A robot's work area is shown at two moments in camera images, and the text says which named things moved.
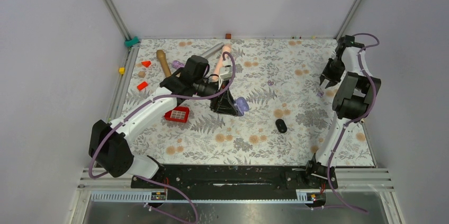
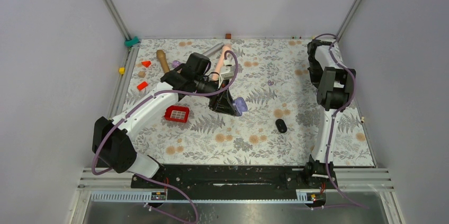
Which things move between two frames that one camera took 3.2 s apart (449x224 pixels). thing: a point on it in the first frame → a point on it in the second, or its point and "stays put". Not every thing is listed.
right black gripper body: [334, 69] → [315, 72]
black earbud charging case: [281, 125] stays put
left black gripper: [224, 104] stays put
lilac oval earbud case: [241, 106] stays put
